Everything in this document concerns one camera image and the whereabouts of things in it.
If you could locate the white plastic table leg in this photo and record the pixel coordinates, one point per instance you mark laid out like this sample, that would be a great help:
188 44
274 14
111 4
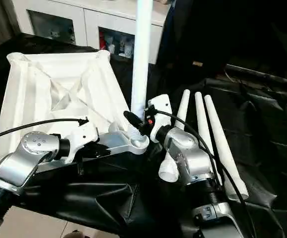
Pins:
203 124
223 148
142 59
180 111

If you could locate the white table top frame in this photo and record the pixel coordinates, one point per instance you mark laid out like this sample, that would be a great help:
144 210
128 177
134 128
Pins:
49 94

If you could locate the black work mat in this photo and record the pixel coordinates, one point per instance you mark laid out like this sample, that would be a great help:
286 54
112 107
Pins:
108 198

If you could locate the small yellow label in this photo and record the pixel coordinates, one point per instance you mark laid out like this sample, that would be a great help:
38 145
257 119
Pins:
197 63

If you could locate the white glass-door cabinet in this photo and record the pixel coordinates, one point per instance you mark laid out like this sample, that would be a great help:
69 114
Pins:
84 20

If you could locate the black metal rail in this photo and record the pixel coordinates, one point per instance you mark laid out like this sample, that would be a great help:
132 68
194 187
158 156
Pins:
262 73

